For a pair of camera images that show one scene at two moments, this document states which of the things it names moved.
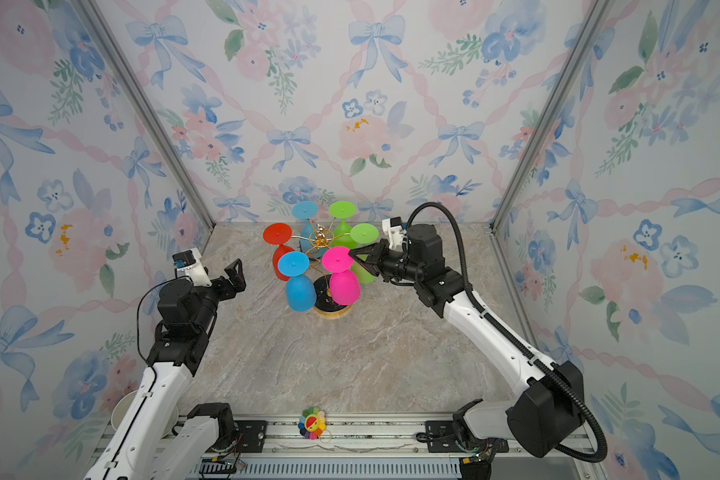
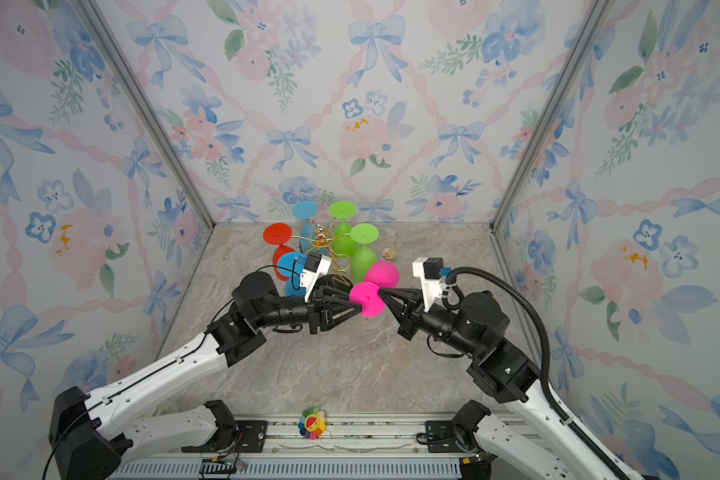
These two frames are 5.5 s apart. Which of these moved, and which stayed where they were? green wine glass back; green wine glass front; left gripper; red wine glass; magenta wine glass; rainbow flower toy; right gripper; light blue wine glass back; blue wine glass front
Moved: magenta wine glass; left gripper; right gripper
Stayed: light blue wine glass back; green wine glass back; blue wine glass front; green wine glass front; red wine glass; rainbow flower toy
